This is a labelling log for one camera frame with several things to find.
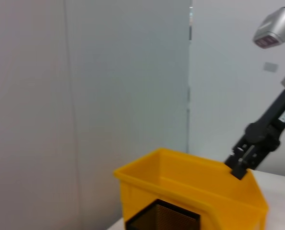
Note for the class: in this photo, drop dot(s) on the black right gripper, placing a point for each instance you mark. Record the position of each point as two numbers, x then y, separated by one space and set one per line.
267 129

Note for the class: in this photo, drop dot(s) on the black mesh pen holder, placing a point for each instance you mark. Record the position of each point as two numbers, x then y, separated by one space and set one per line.
161 215

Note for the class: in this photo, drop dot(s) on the yellow plastic bin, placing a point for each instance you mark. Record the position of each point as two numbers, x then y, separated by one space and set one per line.
193 191

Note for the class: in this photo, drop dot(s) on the grey wall socket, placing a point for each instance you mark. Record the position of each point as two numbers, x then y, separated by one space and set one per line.
270 66

